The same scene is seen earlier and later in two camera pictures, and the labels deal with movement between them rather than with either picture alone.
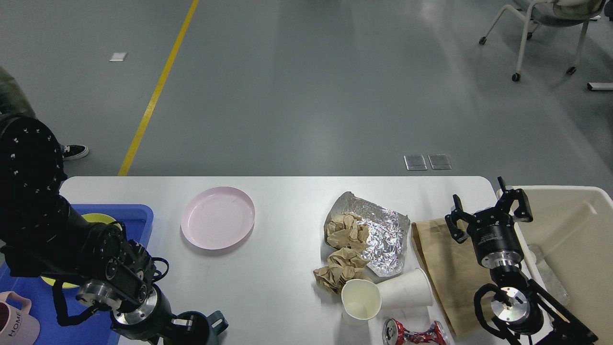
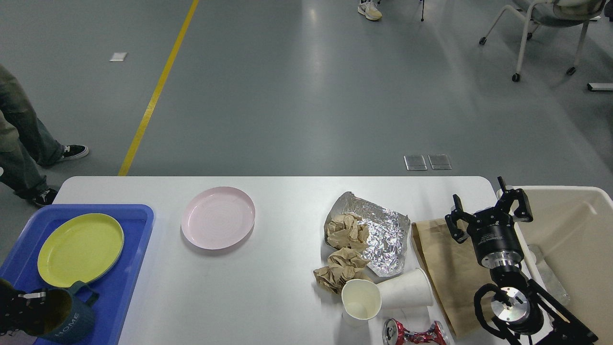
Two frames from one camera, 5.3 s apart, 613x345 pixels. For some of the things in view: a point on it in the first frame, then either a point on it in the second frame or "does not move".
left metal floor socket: (414, 162) does not move
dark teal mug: (193, 327) -> (69, 317)
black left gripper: (152, 321) -> (16, 309)
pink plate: (217, 216) does not move
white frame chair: (554, 13) does not move
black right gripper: (493, 231) does not move
